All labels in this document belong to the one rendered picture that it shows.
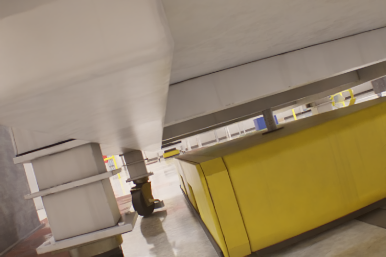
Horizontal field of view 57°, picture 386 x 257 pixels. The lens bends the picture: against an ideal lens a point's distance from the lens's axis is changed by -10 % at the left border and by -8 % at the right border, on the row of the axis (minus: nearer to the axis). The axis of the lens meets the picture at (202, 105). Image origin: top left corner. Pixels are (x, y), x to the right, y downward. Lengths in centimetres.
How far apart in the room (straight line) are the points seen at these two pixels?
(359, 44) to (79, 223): 58
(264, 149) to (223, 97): 28
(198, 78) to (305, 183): 40
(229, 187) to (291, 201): 15
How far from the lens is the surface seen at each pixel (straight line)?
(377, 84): 714
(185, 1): 29
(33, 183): 601
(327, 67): 70
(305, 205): 91
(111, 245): 64
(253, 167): 87
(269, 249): 94
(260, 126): 724
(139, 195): 214
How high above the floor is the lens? 31
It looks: 5 degrees up
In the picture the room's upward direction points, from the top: 17 degrees counter-clockwise
